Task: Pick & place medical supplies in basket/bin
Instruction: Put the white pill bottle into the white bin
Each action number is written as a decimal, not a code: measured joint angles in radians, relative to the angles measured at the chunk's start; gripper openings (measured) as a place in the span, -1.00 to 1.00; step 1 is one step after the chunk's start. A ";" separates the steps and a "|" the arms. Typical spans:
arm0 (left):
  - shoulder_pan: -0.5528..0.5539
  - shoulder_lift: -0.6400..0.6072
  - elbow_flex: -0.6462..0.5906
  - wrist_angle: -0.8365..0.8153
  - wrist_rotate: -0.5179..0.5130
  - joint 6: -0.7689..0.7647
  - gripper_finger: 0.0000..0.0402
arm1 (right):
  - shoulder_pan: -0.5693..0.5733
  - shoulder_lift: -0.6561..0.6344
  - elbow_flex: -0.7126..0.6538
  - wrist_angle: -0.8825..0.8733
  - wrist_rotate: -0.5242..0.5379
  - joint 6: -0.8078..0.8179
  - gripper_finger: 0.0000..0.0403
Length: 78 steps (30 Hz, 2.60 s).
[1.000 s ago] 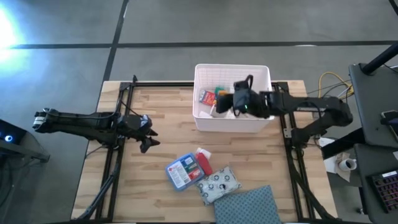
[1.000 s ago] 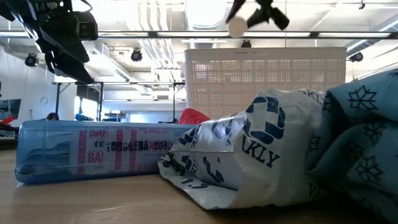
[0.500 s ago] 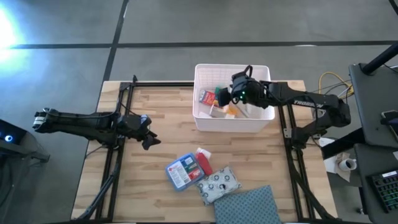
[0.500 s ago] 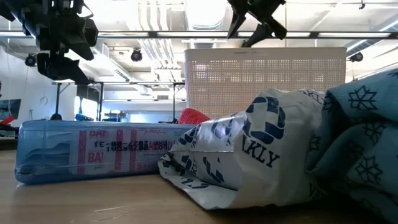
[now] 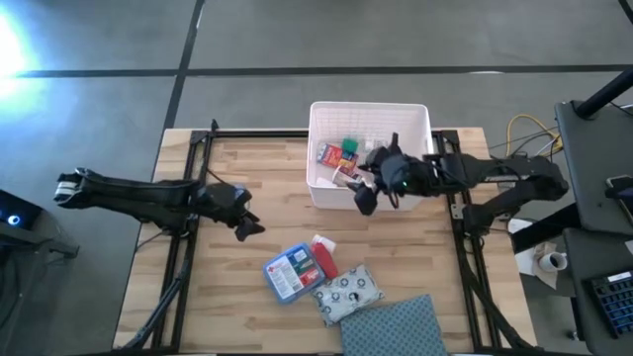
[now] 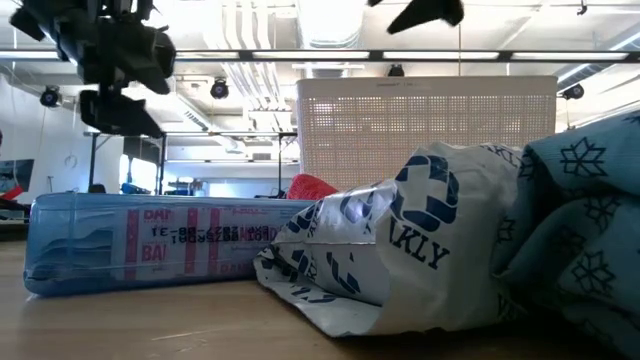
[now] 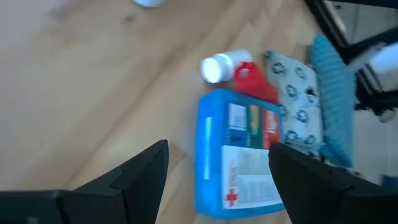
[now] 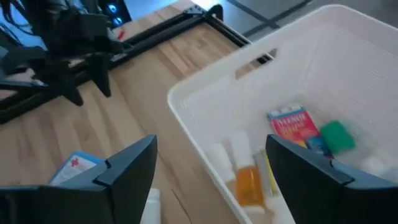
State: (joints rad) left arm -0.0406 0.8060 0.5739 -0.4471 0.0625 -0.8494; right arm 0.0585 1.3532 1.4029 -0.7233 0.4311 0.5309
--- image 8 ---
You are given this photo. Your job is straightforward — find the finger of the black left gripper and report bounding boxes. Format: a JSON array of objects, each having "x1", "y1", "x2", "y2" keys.
[
  {"x1": 88, "y1": 53, "x2": 112, "y2": 98},
  {"x1": 58, "y1": 63, "x2": 85, "y2": 107}
]

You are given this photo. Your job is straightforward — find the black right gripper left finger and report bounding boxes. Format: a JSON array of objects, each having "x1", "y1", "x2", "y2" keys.
[{"x1": 0, "y1": 134, "x2": 159, "y2": 224}]

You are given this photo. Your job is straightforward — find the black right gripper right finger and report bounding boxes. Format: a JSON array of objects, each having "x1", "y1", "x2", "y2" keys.
[{"x1": 265, "y1": 133, "x2": 398, "y2": 224}]

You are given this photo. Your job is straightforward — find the blue first aid kit box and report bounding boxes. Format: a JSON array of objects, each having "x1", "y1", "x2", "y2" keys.
[{"x1": 48, "y1": 151, "x2": 106, "y2": 187}]

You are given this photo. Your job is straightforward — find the small green container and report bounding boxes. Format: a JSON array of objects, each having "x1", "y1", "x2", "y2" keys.
[{"x1": 319, "y1": 120, "x2": 356, "y2": 156}]

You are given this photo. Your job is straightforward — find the silver foil packet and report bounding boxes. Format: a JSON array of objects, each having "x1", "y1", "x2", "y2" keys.
[{"x1": 252, "y1": 148, "x2": 280, "y2": 197}]

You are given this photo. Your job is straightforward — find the orange pill bottle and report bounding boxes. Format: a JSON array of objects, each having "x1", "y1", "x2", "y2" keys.
[{"x1": 229, "y1": 130, "x2": 266, "y2": 208}]

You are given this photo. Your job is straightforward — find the small white bottle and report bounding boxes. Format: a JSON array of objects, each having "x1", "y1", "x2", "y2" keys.
[{"x1": 205, "y1": 142, "x2": 238, "y2": 191}]

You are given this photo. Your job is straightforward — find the white perforated plastic basket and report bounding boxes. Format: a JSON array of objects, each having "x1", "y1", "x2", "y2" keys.
[{"x1": 167, "y1": 3, "x2": 398, "y2": 224}]

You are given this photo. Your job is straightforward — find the black device with blue lights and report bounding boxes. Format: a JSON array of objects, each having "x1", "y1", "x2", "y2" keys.
[{"x1": 98, "y1": 0, "x2": 133, "y2": 29}]

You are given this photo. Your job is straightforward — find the white squeeze tube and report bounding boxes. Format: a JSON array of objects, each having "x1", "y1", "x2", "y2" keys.
[{"x1": 139, "y1": 187, "x2": 162, "y2": 224}]

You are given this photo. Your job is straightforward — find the black metal table frame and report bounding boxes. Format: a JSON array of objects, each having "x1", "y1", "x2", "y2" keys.
[{"x1": 0, "y1": 3, "x2": 276, "y2": 125}]

